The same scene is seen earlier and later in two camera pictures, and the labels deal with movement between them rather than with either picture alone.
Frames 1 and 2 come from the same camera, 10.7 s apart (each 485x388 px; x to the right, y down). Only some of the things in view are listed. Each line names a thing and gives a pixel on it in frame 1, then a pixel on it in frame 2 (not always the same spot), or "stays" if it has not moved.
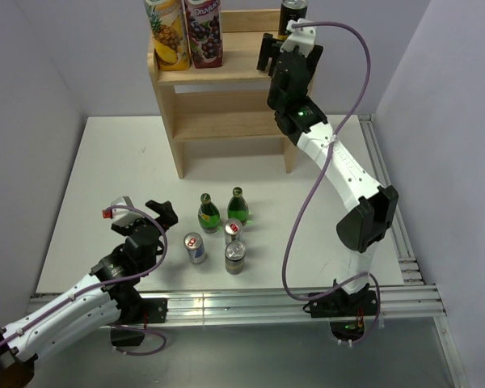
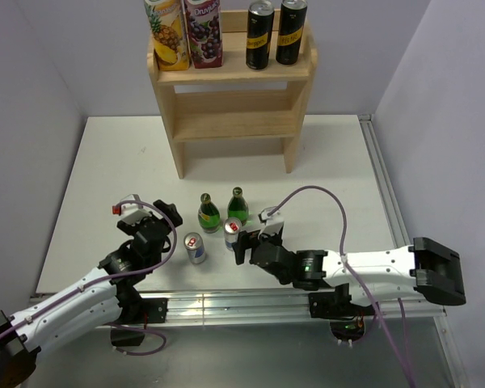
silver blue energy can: [193, 242] stays
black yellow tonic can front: [234, 257] -> [260, 18]
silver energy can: [233, 230] stays
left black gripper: [164, 211] stays
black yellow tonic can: [290, 10] stays
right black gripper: [271, 48] -> [249, 239]
